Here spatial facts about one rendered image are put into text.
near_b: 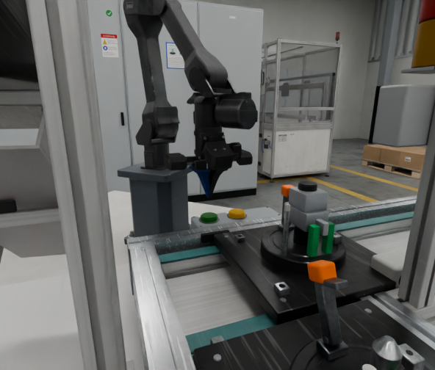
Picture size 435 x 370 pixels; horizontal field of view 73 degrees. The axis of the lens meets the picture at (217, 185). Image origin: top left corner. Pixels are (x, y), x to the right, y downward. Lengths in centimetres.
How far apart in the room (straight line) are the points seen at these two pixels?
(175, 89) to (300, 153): 237
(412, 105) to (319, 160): 477
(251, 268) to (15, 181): 33
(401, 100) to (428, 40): 8
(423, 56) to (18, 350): 68
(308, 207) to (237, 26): 338
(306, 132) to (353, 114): 633
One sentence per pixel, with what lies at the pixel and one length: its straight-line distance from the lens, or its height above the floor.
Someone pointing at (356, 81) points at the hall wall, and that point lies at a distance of 1113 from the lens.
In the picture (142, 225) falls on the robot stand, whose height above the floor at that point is 92.
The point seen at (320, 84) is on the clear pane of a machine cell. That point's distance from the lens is 500.
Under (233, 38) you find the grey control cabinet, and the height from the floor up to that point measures 192.
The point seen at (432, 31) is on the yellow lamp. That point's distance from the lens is 44.
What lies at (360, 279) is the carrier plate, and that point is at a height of 97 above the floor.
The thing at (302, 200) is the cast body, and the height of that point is 107.
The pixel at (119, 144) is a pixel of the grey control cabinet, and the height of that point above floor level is 78.
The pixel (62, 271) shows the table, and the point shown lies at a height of 86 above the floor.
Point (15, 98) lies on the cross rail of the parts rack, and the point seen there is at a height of 122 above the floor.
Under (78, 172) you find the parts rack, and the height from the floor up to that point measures 119.
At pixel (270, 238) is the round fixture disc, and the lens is 53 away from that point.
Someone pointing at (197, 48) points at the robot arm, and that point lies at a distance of 64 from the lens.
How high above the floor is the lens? 122
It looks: 16 degrees down
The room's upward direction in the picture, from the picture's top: straight up
